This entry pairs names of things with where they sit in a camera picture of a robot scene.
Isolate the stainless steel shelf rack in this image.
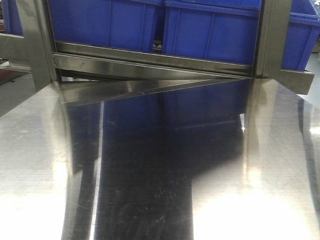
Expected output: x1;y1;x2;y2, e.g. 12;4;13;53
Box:
0;0;316;96

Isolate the blue plastic bin left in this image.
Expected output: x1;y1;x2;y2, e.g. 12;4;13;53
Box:
48;0;164;52

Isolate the blue plastic bin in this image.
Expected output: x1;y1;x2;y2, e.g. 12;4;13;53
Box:
48;0;164;52
162;0;261;65
281;0;320;71

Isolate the blue plastic bin middle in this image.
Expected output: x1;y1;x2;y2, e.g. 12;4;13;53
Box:
162;0;261;65

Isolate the blue plastic bin right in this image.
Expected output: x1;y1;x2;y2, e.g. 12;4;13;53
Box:
281;0;320;71

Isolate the blue bin far left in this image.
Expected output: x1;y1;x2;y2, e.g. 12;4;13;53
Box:
1;0;23;36

